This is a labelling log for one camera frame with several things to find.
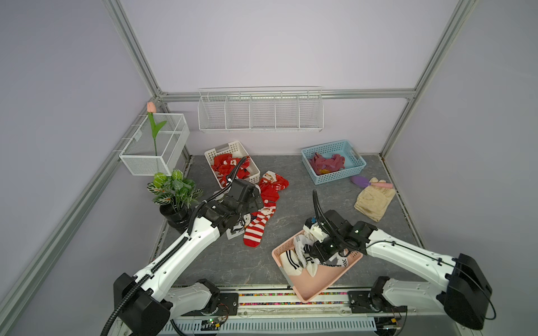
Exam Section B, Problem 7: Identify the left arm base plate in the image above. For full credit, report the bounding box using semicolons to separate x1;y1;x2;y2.
183;292;239;317

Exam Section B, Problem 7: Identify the santa striped small sock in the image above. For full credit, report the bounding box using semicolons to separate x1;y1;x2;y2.
243;207;276;248

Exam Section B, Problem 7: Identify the white plastic basket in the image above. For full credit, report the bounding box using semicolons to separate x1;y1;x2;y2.
205;141;261;189

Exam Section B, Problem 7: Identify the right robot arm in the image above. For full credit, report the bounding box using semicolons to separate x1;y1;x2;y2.
310;191;494;330

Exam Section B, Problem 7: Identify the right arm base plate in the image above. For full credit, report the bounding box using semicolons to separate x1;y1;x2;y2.
347;290;407;314

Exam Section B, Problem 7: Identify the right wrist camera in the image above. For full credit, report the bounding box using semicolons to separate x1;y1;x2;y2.
303;218;329;242

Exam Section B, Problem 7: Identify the beige work glove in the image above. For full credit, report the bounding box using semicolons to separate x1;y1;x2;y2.
354;177;396;223

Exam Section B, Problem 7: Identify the green potted plant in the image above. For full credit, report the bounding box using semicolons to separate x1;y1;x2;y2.
147;169;203;233

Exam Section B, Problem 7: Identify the white sock grey emblem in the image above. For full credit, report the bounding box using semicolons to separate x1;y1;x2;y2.
320;253;349;267

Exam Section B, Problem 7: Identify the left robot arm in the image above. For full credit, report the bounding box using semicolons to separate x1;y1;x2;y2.
101;157;263;335

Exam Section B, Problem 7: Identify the white sock black pattern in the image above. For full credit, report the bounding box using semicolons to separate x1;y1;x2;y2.
280;234;318;277

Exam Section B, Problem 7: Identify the purple pink scoop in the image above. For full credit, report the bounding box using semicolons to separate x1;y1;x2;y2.
351;175;394;189

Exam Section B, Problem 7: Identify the santa face red sock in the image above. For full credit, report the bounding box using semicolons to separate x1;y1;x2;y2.
259;171;289;193

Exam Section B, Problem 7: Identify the artificial pink tulip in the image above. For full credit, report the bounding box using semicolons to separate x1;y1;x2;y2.
147;102;167;155

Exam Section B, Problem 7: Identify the white mesh wall box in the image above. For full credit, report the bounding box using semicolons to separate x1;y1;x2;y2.
119;113;190;176

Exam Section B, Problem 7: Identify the blue plastic basket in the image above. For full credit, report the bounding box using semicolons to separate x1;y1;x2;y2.
301;140;367;186

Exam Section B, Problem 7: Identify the plain red fleece sock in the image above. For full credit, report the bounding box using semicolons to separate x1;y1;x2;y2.
261;186;280;208

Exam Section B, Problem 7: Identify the white wire wall shelf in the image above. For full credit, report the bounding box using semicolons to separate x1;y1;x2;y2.
198;86;324;132

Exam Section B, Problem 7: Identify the pink plastic basket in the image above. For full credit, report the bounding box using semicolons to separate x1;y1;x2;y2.
271;228;364;303

